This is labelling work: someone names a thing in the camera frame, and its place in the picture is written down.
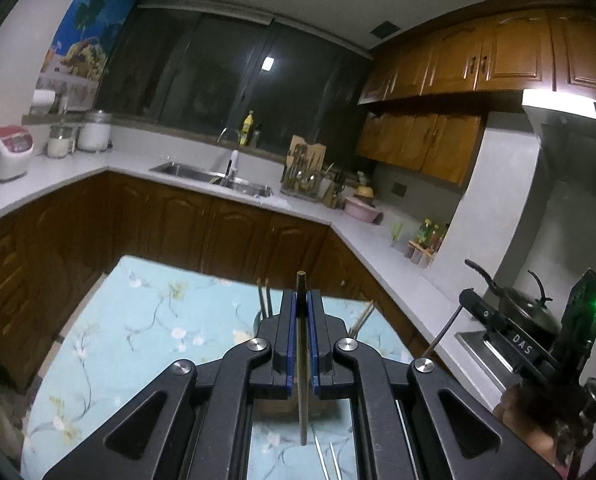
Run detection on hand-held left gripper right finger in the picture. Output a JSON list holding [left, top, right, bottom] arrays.
[[305, 290, 563, 480]]

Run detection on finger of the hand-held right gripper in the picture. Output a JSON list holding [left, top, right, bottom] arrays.
[[459, 289, 547, 362]]

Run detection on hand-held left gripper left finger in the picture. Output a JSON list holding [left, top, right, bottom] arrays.
[[43, 290, 299, 480]]

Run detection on wooden utensil holder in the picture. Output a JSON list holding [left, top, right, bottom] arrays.
[[252, 398, 353, 422]]

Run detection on person's right hand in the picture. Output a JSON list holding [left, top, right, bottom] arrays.
[[492, 385, 561, 480]]

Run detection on black wok with lid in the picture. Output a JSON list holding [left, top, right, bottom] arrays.
[[465, 259, 564, 341]]

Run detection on steel stove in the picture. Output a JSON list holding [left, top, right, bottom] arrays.
[[455, 330, 528, 392]]

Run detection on seasoning bottle rack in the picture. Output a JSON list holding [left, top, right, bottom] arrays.
[[407, 217, 448, 267]]

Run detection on pink basin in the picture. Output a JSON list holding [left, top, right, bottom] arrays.
[[344, 196, 383, 222]]

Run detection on floral blue tablecloth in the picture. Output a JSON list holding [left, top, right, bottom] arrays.
[[20, 255, 413, 480]]

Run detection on knife block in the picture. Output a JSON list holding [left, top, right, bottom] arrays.
[[323, 170, 346, 209]]

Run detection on stacked bowls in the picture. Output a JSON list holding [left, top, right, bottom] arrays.
[[354, 172, 376, 202]]

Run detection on wooden base cabinets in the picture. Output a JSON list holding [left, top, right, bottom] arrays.
[[0, 170, 458, 396]]

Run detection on metal utensil rack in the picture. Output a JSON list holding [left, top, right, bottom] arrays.
[[280, 157, 323, 198]]

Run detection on steel sink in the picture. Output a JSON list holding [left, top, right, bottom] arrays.
[[149, 161, 273, 198]]

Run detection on wooden cutting board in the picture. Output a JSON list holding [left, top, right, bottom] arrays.
[[289, 134, 327, 171]]

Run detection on steel range hood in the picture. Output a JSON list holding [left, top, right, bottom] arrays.
[[522, 89, 596, 128]]

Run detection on dark kitchen window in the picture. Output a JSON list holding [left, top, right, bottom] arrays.
[[95, 5, 373, 158]]

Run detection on large white jar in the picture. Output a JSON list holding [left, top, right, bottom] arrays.
[[78, 110, 114, 152]]

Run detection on glass jar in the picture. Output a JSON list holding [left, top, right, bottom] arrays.
[[47, 125, 76, 158]]

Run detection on white rice cooker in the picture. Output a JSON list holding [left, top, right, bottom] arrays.
[[0, 125, 35, 181]]

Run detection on paper towel roll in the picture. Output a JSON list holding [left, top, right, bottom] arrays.
[[32, 89, 59, 115]]

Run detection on small wooden wall cabinet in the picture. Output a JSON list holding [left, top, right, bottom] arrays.
[[355, 110, 484, 187]]

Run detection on long wooden wall cabinet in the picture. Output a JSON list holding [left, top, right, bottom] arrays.
[[358, 10, 596, 106]]

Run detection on tropical wall poster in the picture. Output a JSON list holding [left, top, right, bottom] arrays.
[[38, 0, 140, 92]]

